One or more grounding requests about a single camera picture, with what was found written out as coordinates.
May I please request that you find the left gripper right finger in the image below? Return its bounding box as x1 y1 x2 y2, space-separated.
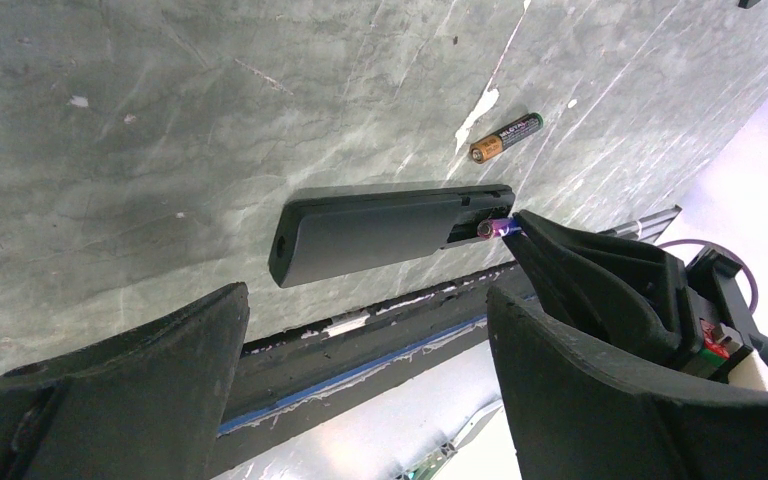
487 287 768 479

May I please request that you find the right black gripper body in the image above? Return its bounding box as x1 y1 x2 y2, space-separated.
664 251 755 381

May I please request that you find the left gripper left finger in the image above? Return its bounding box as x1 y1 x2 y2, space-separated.
0 283 250 479

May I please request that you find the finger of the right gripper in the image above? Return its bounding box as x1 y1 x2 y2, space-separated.
503 233 676 365
513 210 683 312

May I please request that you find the blue AAA battery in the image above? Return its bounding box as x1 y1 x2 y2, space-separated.
476 217 522 239

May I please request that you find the black gold AAA battery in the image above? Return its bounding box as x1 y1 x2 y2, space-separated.
469 112 544 164

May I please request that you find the black remote control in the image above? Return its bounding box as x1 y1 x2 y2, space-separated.
268 184 516 288

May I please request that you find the black remote battery cover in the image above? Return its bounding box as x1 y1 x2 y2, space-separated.
738 0 760 9

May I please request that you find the aluminium side rail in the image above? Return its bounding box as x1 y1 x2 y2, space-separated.
600 205 682 243

